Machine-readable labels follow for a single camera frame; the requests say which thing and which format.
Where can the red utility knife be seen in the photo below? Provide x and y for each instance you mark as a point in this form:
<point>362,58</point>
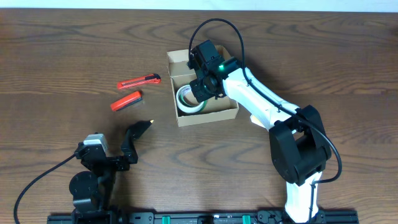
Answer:
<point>153,78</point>

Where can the black glue bottle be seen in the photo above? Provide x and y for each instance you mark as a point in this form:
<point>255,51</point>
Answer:
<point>137,129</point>

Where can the open brown cardboard box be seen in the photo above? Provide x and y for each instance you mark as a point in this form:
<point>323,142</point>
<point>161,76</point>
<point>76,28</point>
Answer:
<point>215,109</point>

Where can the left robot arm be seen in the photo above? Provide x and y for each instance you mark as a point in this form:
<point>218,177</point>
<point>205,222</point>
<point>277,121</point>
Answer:
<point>92,189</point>

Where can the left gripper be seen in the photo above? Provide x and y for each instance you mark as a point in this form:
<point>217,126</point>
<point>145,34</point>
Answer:
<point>129,154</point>

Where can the white tape roll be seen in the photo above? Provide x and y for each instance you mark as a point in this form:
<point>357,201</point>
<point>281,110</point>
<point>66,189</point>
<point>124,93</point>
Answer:
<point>181,93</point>

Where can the red black stapler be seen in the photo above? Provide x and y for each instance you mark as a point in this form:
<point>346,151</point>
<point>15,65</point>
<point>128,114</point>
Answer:
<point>126,101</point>

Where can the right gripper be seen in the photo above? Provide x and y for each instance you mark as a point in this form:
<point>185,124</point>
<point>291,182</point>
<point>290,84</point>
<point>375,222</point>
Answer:
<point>199,95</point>

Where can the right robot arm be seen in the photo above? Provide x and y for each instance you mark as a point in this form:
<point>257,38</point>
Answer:
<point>298,149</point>

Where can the green tape roll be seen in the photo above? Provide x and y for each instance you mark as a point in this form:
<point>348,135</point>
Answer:
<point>194,108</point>

